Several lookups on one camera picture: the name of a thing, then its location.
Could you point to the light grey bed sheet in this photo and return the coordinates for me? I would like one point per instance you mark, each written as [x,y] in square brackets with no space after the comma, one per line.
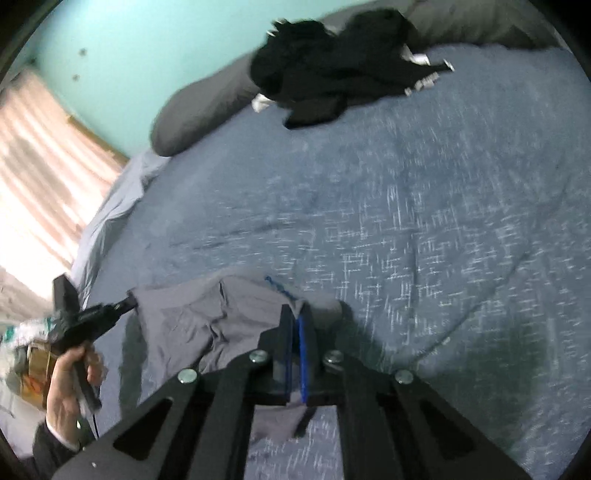
[111,217]

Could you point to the person's left hand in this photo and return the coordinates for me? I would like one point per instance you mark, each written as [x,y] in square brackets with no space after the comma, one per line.
[62,397]

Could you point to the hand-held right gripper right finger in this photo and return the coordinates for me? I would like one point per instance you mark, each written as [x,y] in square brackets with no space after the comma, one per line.
[302,360]

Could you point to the grey underwear with blue print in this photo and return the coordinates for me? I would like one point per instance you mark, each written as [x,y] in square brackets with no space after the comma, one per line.
[184,323]

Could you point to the white plastic bag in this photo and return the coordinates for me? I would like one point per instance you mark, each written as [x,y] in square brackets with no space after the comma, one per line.
[23,332]

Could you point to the white cloth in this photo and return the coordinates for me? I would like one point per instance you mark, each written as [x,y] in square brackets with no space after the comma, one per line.
[261,104]

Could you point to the cardboard box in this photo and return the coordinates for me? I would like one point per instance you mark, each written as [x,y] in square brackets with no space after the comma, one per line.
[39,374]

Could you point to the pile of black clothes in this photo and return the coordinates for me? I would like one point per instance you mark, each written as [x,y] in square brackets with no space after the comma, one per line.
[323,60]

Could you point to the pink curtain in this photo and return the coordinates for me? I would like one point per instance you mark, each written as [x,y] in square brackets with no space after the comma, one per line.
[41,184]

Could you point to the person's left forearm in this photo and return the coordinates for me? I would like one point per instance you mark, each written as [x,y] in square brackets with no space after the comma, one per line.
[55,450]

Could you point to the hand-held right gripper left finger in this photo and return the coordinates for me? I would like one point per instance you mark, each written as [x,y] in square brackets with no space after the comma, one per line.
[288,369]

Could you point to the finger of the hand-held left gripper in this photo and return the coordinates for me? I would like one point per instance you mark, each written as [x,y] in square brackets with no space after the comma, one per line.
[123,307]

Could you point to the blue patterned blanket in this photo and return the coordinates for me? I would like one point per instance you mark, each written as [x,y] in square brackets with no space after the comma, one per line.
[415,207]

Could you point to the dark grey pillow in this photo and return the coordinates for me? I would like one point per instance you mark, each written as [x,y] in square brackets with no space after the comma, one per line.
[198,110]
[461,23]

